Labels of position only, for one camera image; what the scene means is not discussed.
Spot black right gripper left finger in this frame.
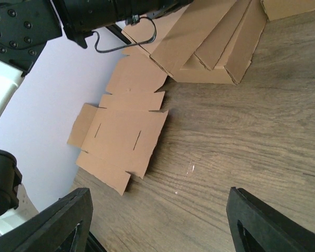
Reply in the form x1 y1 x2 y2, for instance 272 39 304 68
0 187 92 251

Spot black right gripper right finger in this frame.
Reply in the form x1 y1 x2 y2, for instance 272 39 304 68
226 187 315 251

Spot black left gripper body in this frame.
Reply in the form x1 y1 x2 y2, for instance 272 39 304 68
53 0 192 48

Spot large cardboard box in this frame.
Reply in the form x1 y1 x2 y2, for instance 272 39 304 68
194 0 253 71
151 1 236 75

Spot lower folded cardboard box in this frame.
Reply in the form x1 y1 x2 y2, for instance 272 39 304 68
174 0 268 85

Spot large folded cardboard box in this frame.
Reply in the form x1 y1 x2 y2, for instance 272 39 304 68
194 0 253 71

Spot small folded cardboard box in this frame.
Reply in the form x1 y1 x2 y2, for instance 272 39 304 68
261 0 315 21

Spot left stack flat cardboard blanks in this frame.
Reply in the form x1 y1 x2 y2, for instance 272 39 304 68
67 39 168 194

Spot left black frame post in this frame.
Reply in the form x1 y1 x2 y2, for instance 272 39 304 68
106 24 135 47

